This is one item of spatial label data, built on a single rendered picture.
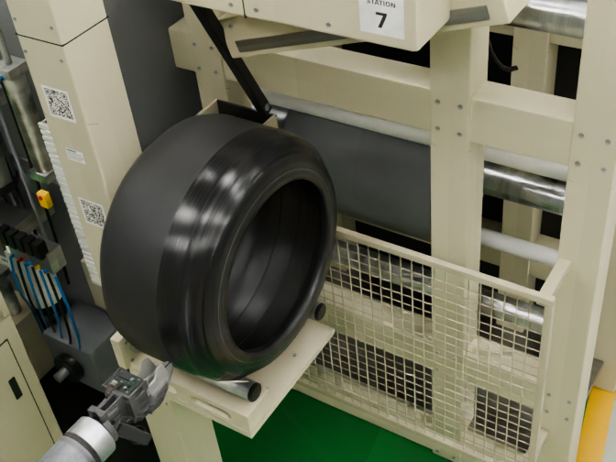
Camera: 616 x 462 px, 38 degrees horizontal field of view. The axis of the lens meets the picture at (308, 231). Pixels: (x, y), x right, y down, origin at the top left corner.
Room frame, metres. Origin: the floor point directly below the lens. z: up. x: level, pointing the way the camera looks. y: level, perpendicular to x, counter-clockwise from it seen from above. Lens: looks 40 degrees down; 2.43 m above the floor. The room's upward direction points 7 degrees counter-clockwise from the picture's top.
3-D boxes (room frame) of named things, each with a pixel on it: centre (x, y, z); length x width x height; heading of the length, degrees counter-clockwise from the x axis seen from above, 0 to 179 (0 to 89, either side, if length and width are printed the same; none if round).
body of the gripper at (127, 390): (1.14, 0.41, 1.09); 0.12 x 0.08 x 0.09; 143
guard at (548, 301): (1.64, -0.16, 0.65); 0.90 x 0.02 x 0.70; 53
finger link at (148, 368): (1.24, 0.36, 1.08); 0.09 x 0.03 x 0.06; 143
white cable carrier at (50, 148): (1.68, 0.52, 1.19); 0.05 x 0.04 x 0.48; 143
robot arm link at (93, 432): (1.08, 0.46, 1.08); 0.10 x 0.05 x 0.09; 53
